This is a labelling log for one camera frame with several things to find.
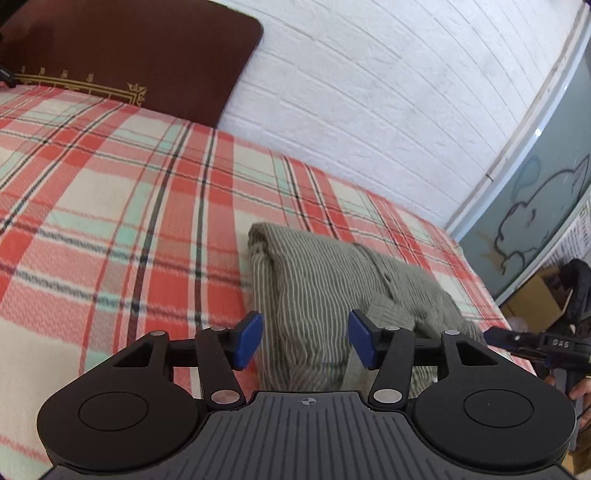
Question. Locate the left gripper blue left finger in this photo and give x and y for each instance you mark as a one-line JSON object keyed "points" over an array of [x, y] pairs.
{"points": [[222, 352]]}

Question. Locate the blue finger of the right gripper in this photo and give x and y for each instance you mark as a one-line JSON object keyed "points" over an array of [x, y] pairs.
{"points": [[503, 338]]}

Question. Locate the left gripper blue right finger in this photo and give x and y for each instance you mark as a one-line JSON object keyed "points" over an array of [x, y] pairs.
{"points": [[390, 353]]}

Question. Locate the green striped checked shirt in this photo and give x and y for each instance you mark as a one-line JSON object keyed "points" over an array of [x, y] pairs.
{"points": [[305, 285]]}

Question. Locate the person's right hand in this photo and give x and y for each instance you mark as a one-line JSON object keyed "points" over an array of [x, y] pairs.
{"points": [[581, 390]]}

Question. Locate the black bag on hook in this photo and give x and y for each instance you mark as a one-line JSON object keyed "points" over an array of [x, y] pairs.
{"points": [[575, 277]]}

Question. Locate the frosted glass door with drawing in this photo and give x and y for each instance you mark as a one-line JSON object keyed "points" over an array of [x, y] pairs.
{"points": [[540, 178]]}

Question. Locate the red plaid bed sheet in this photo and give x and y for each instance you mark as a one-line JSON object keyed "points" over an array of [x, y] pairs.
{"points": [[116, 221]]}

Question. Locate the dark brown wooden board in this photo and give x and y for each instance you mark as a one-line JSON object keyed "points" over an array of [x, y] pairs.
{"points": [[181, 58]]}

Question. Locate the black metal stand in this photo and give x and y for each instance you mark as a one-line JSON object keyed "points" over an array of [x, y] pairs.
{"points": [[7, 77]]}

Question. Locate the paper poster on wall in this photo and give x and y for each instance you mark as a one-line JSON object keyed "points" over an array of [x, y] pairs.
{"points": [[574, 243]]}

